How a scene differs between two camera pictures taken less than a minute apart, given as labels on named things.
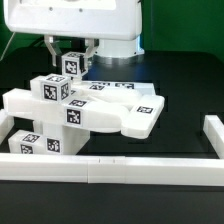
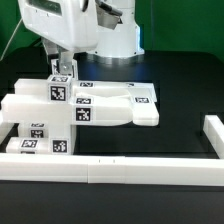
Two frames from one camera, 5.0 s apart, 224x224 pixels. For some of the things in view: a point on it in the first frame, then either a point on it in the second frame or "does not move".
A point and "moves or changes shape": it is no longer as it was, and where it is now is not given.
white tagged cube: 73,64 moves or changes shape
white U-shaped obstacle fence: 114,170 does not move
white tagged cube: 55,88 moves or changes shape
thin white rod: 7,46 does not move
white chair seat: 72,139 → 59,141
